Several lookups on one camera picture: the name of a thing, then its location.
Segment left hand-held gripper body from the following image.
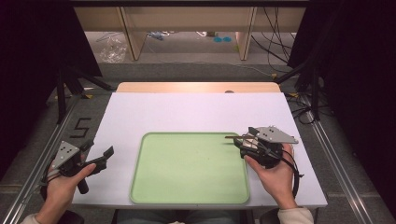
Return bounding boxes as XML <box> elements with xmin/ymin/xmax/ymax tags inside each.
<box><xmin>49</xmin><ymin>139</ymin><xmax>94</xmax><ymax>196</ymax></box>

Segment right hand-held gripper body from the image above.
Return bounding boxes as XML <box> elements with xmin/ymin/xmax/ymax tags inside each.
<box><xmin>239</xmin><ymin>125</ymin><xmax>300</xmax><ymax>170</ymax></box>

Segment light green tray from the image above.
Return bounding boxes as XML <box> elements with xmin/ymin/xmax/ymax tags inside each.
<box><xmin>129</xmin><ymin>132</ymin><xmax>251</xmax><ymax>205</ymax></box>

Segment person's left hand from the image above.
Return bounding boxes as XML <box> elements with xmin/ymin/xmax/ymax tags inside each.
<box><xmin>39</xmin><ymin>162</ymin><xmax>97</xmax><ymax>217</ymax></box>

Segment person's right hand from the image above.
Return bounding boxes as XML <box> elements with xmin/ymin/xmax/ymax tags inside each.
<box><xmin>243</xmin><ymin>144</ymin><xmax>297</xmax><ymax>210</ymax></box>

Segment black metal stand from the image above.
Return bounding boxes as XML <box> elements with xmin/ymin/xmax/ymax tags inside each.
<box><xmin>55</xmin><ymin>64</ymin><xmax>117</xmax><ymax>125</ymax></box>
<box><xmin>274</xmin><ymin>57</ymin><xmax>322</xmax><ymax>122</ymax></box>

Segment white board table cover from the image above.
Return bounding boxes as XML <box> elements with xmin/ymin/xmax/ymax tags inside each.
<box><xmin>72</xmin><ymin>91</ymin><xmax>329</xmax><ymax>209</ymax></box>

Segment light wooden table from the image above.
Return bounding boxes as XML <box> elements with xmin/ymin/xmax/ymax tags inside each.
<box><xmin>116</xmin><ymin>81</ymin><xmax>282</xmax><ymax>94</ymax></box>

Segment blue round discs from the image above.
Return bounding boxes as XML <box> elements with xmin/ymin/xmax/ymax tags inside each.
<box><xmin>212</xmin><ymin>35</ymin><xmax>233</xmax><ymax>44</ymax></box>

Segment black curtain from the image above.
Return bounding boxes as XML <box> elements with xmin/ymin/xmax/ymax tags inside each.
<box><xmin>287</xmin><ymin>0</ymin><xmax>396</xmax><ymax>217</ymax></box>
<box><xmin>0</xmin><ymin>0</ymin><xmax>104</xmax><ymax>171</ymax></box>

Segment clear plastic bag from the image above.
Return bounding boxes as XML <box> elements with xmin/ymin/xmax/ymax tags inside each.
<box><xmin>98</xmin><ymin>36</ymin><xmax>128</xmax><ymax>63</ymax></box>

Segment wooden shelf unit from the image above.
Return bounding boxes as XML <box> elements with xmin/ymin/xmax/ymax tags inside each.
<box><xmin>73</xmin><ymin>6</ymin><xmax>307</xmax><ymax>62</ymax></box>

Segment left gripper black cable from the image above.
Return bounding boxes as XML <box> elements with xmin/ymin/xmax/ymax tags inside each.
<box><xmin>39</xmin><ymin>167</ymin><xmax>62</xmax><ymax>202</ymax></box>

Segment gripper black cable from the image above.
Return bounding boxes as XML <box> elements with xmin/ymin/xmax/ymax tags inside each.
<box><xmin>279</xmin><ymin>154</ymin><xmax>304</xmax><ymax>199</ymax></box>
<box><xmin>39</xmin><ymin>167</ymin><xmax>62</xmax><ymax>202</ymax></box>

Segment metal floor rail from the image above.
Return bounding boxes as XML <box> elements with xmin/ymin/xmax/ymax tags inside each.
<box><xmin>0</xmin><ymin>97</ymin><xmax>82</xmax><ymax>224</ymax></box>
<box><xmin>299</xmin><ymin>92</ymin><xmax>373</xmax><ymax>224</ymax></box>

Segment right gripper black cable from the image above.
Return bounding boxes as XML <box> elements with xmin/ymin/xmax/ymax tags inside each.
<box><xmin>279</xmin><ymin>154</ymin><xmax>304</xmax><ymax>199</ymax></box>

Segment black floor cables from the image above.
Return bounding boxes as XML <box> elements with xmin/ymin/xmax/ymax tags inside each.
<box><xmin>285</xmin><ymin>92</ymin><xmax>330</xmax><ymax>126</ymax></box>

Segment black hanging cables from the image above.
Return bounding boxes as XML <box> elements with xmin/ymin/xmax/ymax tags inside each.
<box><xmin>250</xmin><ymin>7</ymin><xmax>297</xmax><ymax>65</ymax></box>

